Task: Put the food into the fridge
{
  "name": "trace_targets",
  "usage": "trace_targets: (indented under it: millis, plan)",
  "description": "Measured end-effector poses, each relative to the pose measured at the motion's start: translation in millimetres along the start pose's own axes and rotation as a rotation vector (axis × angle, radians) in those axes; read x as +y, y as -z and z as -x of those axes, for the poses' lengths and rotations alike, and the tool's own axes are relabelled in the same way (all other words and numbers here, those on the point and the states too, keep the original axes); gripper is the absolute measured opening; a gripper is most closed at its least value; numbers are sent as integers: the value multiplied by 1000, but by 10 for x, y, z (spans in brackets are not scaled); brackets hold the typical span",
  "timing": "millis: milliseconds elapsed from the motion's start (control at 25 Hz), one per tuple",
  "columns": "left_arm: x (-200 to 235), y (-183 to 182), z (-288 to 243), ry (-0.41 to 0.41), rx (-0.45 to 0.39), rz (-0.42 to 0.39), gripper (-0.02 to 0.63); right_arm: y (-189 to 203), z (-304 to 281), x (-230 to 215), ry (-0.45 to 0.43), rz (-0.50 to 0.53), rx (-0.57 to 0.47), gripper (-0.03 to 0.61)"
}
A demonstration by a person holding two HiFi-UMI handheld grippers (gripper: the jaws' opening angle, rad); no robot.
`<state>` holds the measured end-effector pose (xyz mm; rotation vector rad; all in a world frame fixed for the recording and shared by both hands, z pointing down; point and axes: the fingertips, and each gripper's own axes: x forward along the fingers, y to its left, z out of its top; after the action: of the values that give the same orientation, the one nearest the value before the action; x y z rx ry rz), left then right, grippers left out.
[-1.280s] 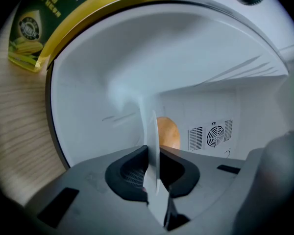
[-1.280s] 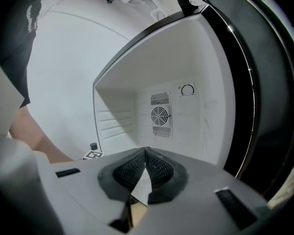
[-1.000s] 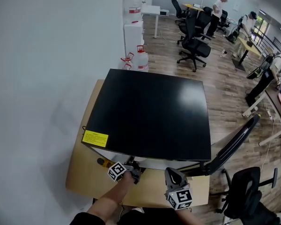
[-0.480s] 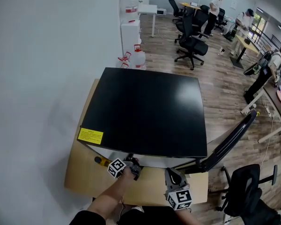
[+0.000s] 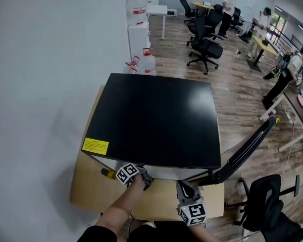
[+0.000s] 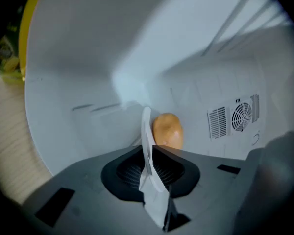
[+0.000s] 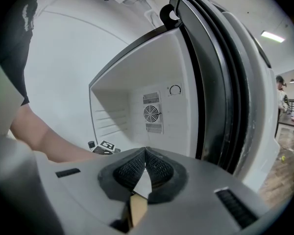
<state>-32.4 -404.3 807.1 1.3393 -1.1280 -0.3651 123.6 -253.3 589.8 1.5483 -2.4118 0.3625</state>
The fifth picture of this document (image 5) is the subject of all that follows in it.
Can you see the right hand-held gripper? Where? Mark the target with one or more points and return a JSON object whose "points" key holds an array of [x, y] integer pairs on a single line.
{"points": [[193, 213]]}

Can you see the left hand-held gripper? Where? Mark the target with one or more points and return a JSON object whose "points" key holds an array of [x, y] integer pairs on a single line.
{"points": [[127, 173]]}

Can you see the person's right forearm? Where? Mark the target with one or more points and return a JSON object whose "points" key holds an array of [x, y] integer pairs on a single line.
{"points": [[205, 233]]}

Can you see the person's left forearm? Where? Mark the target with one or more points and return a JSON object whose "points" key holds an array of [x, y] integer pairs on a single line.
{"points": [[118, 208]]}

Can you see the yellow tool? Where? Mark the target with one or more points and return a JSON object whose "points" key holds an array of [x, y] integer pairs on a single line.
{"points": [[111, 174]]}

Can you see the light wooden desk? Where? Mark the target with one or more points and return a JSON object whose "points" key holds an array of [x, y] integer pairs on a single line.
{"points": [[96, 193]]}

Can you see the person's black clothing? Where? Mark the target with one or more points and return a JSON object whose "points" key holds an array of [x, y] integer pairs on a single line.
{"points": [[98, 236]]}

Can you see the black mesh office chair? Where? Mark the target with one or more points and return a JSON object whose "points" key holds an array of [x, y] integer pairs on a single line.
{"points": [[204, 44], [236, 17], [187, 7], [267, 200], [215, 16]]}

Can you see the white power strip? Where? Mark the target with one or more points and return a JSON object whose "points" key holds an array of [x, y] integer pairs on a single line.
{"points": [[289, 117]]}

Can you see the dark brown table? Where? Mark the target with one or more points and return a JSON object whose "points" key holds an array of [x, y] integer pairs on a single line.
{"points": [[300, 112]]}

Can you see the pink plate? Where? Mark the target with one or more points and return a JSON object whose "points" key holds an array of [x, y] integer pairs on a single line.
{"points": [[301, 101]]}

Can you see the yellow top desk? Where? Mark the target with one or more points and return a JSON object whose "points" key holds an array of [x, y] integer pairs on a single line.
{"points": [[263, 45], [202, 5]]}

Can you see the large clear water jug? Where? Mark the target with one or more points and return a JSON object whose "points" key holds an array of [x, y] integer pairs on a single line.
{"points": [[137, 9]]}

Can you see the white desk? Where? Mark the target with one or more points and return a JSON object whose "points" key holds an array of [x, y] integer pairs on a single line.
{"points": [[156, 9]]}

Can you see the white box appliance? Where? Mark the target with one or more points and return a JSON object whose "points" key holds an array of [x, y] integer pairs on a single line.
{"points": [[172, 12]]}

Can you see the black metal railing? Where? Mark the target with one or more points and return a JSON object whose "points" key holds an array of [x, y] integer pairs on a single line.
{"points": [[285, 38]]}

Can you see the laptop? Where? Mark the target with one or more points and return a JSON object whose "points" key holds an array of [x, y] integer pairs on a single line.
{"points": [[207, 3]]}

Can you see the window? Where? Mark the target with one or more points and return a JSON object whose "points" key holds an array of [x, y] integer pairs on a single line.
{"points": [[277, 21]]}

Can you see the white wall paper sheet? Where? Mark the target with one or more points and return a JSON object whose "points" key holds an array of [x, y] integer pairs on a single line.
{"points": [[250, 4]]}

